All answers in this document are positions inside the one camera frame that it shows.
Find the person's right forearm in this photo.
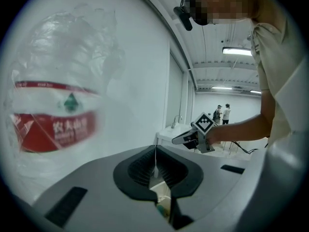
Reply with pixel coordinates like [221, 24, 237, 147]
[219, 113, 276, 145]

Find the person's beige shirt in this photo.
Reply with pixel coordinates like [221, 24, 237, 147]
[250, 20, 309, 147]

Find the person's head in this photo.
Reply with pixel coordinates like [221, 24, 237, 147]
[182, 0, 273, 26]

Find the black head-mounted camera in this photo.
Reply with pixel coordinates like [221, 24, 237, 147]
[173, 6, 193, 31]

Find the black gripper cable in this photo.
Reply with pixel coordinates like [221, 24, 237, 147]
[231, 141, 269, 154]

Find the person's right hand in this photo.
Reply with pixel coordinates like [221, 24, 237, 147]
[207, 127, 223, 145]

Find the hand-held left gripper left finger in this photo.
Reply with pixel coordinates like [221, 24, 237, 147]
[31, 145, 177, 232]

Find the chrome faucet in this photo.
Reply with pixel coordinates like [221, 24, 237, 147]
[171, 115, 183, 129]

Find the clear red-label plastic bottle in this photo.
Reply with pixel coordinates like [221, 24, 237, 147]
[3, 3, 127, 193]

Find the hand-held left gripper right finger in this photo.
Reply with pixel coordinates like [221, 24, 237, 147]
[156, 145, 264, 232]

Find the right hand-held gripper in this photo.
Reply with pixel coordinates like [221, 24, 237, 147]
[171, 111, 217, 154]

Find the white sink unit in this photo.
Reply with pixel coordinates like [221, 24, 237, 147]
[156, 124, 194, 146]

